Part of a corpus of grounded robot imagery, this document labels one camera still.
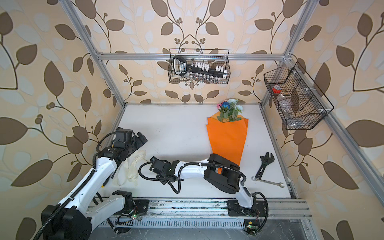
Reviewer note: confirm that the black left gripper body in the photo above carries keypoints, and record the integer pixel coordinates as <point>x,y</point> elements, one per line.
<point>129,148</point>

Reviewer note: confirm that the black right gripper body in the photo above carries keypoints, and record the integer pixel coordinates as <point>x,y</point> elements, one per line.
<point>163,178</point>

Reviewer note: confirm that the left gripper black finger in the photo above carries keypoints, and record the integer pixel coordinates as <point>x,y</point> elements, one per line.
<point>139,137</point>
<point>140,141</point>

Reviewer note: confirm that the white ribbon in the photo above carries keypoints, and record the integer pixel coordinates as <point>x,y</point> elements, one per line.
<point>128,171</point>

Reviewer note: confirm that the orange wrapping paper sheet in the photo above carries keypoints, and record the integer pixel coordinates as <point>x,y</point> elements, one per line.
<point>228,139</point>

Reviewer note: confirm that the dark blue fake rose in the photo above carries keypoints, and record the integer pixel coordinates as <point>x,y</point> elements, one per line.
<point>225,105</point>

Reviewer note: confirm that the pale blue fake flower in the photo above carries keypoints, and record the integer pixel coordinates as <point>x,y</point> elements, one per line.
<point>234,104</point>

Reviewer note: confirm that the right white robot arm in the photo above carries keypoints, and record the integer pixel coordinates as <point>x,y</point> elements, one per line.
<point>216,170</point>

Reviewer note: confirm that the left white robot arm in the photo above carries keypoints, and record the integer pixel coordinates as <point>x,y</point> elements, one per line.
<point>71,218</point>

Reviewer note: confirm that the black socket wrench set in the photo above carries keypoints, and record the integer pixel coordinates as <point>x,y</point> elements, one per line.
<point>199,66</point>

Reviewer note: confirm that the black adjustable wrench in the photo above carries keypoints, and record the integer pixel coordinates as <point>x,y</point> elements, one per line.
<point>266,160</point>

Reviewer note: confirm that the silver small wrench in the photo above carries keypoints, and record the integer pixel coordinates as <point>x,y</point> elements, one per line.
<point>281,185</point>

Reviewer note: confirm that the clear bottle red cap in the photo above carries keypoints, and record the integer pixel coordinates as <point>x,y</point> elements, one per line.
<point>285,102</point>

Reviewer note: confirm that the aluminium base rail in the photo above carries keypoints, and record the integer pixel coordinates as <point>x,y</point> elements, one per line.
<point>183,213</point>

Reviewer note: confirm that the back black wire basket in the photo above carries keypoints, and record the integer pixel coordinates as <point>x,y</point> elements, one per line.
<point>215,54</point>

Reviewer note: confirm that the black wire basket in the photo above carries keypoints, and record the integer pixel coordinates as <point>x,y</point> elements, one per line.
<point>311,105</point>
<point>215,54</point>

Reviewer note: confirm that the right black wire basket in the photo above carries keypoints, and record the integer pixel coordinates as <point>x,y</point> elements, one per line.
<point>311,105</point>

